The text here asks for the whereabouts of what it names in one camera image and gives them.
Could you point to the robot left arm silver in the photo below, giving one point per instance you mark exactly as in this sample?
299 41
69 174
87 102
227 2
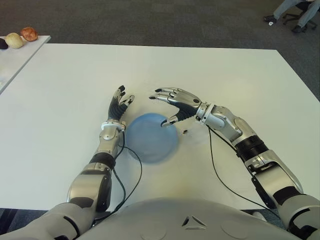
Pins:
107 140

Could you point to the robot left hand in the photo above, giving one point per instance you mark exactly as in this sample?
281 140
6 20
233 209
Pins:
116 111

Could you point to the red-brown bread bun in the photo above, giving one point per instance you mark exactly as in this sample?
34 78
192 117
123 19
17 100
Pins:
29 34

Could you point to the seated person grey trousers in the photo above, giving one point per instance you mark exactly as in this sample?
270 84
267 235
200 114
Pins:
306 16

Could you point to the robot torso grey shell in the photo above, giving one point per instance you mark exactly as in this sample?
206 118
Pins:
180 220

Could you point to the white side table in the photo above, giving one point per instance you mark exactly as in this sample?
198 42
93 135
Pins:
17 61

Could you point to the white sneaker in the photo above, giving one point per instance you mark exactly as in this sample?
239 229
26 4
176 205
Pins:
257 215

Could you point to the robot right arm silver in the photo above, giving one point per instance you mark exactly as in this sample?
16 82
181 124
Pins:
270 165

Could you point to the blue round plate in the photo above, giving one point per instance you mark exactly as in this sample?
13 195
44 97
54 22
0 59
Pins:
150 140

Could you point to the black office chair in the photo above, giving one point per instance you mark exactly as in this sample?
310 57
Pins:
291 17

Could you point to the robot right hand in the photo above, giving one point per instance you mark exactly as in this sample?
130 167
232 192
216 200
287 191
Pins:
186 102

